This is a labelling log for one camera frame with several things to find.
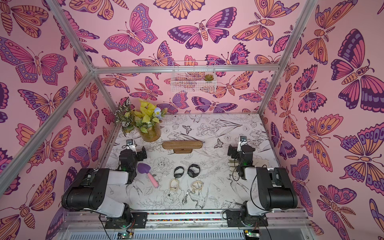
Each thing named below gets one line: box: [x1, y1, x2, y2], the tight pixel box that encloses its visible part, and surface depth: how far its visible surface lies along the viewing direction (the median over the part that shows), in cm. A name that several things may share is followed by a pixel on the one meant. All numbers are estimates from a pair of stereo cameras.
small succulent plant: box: [204, 74, 214, 81], surface depth 94 cm
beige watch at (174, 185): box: [169, 178, 180, 192], surface depth 87 cm
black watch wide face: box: [187, 164, 201, 178], surface depth 89 cm
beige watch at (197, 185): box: [191, 180, 204, 193], surface depth 87 cm
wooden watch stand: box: [162, 140, 203, 154], surface depth 96 cm
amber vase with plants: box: [114, 97, 168, 142], surface depth 93 cm
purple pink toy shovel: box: [137, 163, 160, 189], surface depth 89 cm
